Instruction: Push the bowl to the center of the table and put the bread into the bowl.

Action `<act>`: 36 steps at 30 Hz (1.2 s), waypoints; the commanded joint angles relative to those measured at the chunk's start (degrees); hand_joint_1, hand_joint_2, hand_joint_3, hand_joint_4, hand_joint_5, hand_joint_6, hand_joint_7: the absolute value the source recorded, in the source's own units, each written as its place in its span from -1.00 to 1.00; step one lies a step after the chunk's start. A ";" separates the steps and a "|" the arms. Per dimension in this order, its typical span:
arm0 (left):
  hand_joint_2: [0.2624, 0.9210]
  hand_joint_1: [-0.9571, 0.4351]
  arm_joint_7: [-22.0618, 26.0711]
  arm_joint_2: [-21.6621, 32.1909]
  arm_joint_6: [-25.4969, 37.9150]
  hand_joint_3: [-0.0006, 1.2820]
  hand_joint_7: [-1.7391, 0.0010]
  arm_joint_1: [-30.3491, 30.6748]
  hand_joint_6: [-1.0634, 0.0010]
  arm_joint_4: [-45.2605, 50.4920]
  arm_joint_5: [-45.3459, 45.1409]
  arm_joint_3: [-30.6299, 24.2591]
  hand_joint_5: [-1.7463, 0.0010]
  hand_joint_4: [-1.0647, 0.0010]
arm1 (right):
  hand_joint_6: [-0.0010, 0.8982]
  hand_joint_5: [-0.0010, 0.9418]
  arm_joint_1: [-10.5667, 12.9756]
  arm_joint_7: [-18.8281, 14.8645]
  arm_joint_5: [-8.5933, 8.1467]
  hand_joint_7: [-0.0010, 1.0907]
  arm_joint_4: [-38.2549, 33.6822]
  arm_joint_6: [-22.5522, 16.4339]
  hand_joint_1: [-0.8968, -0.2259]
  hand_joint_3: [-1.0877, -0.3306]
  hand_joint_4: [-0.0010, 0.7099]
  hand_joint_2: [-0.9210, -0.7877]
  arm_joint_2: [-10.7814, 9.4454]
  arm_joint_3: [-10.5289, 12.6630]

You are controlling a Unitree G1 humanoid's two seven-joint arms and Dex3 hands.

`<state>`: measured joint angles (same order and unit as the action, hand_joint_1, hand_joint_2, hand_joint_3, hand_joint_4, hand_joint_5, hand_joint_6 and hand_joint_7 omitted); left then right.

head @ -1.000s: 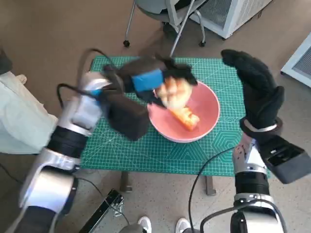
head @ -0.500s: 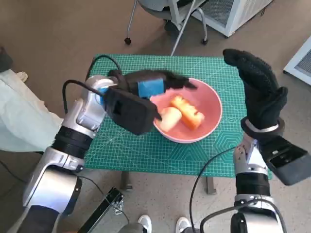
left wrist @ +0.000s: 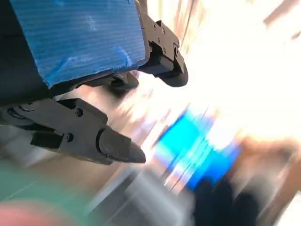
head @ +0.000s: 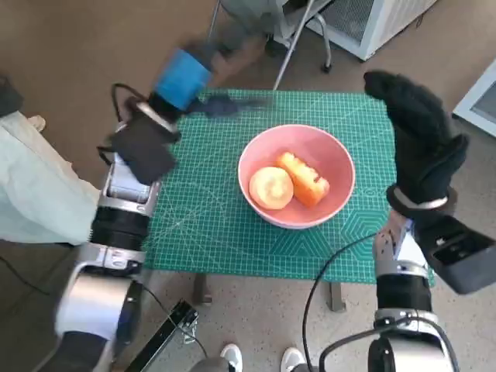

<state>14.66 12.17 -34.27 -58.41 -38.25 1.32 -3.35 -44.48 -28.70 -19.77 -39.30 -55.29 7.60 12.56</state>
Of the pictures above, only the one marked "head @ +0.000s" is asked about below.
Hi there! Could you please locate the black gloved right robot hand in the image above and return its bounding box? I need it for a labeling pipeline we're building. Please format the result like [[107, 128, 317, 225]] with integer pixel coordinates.
[[363, 70, 470, 206]]

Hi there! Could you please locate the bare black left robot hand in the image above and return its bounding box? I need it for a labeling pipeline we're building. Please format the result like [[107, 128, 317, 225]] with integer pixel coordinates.
[[149, 22, 272, 117]]

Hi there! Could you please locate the pink bowl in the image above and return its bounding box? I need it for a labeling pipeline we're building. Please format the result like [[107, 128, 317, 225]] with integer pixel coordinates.
[[237, 124, 357, 230]]

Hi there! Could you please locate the long toasted toy bread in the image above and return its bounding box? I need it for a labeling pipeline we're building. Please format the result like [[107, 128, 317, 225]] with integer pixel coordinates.
[[276, 151, 331, 209]]

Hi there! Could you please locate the round toy bread bun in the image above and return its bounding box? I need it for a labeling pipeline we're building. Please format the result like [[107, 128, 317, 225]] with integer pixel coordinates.
[[248, 166, 295, 211]]

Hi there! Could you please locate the white floor appliance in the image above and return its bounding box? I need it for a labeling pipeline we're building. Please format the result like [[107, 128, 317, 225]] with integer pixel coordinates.
[[452, 60, 496, 139]]

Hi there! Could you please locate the grey office chair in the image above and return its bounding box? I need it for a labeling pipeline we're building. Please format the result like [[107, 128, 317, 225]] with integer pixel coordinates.
[[207, 0, 334, 91]]

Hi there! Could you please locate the white mesh-front cabinet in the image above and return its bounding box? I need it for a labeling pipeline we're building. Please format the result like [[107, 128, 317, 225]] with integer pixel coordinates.
[[305, 0, 439, 61]]

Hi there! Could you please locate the green cutting mat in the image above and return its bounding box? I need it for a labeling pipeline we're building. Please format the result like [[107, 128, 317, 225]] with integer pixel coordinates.
[[141, 88, 437, 286]]

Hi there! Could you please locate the grey table leg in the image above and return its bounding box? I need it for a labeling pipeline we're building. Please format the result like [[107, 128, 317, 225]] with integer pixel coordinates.
[[192, 273, 213, 303], [329, 281, 347, 311]]

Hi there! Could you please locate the person in light clothes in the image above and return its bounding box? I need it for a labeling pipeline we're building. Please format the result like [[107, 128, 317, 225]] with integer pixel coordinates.
[[0, 75, 102, 245]]

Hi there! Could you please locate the white shoe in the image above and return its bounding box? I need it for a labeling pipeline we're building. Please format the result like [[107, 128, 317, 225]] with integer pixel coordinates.
[[281, 346, 305, 372], [219, 343, 244, 372]]

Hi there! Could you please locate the black metal bar with clamp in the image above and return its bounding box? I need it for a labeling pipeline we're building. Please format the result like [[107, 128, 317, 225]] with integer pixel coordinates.
[[123, 298, 201, 372]]

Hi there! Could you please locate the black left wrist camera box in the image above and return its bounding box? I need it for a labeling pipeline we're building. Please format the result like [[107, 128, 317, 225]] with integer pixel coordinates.
[[106, 115, 175, 185]]

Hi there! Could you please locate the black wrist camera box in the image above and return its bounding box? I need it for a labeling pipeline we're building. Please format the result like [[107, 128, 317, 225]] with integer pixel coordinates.
[[106, 115, 175, 185], [412, 215, 496, 295]]

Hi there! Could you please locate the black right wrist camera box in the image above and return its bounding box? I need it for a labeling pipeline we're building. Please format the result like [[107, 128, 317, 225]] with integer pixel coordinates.
[[412, 215, 496, 295]]

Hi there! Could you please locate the long black robot cable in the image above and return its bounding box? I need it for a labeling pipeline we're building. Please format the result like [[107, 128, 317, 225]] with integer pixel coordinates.
[[304, 234, 379, 372]]

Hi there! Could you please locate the black right arm cable loop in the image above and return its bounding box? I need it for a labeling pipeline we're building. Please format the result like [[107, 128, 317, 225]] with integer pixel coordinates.
[[320, 315, 460, 372]]

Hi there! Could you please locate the thin black floor cable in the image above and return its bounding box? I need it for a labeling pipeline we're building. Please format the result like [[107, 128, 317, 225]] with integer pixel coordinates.
[[0, 257, 51, 296]]

